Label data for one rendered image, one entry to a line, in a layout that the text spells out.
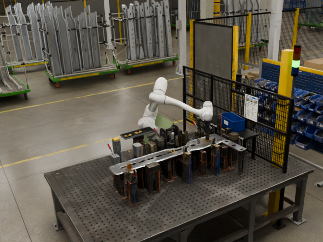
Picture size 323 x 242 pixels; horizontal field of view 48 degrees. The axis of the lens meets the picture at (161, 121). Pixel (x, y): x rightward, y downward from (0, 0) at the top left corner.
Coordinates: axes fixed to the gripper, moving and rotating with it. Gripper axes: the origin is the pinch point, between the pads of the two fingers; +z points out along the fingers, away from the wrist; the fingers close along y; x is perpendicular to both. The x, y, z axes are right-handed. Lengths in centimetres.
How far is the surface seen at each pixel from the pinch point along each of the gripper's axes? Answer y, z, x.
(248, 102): 6, -31, 55
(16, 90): -619, 77, -94
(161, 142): -15, -1, -50
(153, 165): 20, 2, -82
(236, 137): 16.8, 2.2, 27.5
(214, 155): 22.0, 12.2, -8.2
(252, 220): 70, 70, 4
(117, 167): -2, 5, -110
